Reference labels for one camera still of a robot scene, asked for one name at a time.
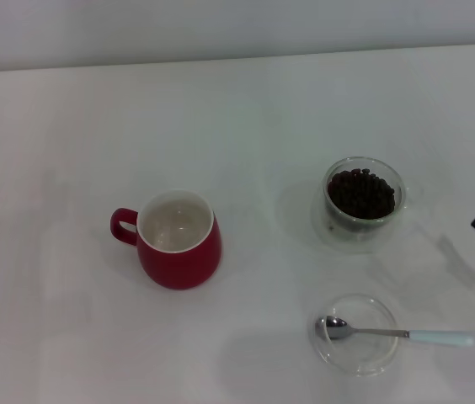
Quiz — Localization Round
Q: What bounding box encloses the metal spoon with blue handle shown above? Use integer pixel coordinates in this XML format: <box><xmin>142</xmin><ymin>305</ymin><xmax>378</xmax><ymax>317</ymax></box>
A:
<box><xmin>314</xmin><ymin>314</ymin><xmax>475</xmax><ymax>348</ymax></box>

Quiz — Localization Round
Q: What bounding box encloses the red ceramic mug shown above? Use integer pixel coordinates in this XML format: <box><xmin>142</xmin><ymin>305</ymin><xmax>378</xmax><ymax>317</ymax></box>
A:
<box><xmin>109</xmin><ymin>189</ymin><xmax>223</xmax><ymax>290</ymax></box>

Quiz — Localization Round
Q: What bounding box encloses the clear glass cup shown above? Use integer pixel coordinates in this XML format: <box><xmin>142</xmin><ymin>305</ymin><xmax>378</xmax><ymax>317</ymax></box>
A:
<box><xmin>321</xmin><ymin>156</ymin><xmax>426</xmax><ymax>237</ymax></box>

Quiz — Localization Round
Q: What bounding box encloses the pile of coffee beans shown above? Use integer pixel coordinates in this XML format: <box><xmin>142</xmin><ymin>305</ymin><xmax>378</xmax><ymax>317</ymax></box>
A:
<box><xmin>328</xmin><ymin>167</ymin><xmax>397</xmax><ymax>221</ymax></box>

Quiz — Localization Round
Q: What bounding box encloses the clear glass saucer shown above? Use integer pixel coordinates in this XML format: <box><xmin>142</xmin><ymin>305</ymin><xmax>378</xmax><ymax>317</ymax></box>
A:
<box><xmin>309</xmin><ymin>184</ymin><xmax>411</xmax><ymax>254</ymax></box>

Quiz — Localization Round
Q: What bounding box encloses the small clear glass dish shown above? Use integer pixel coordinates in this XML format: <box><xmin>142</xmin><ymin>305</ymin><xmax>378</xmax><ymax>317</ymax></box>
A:
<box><xmin>307</xmin><ymin>293</ymin><xmax>399</xmax><ymax>377</ymax></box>

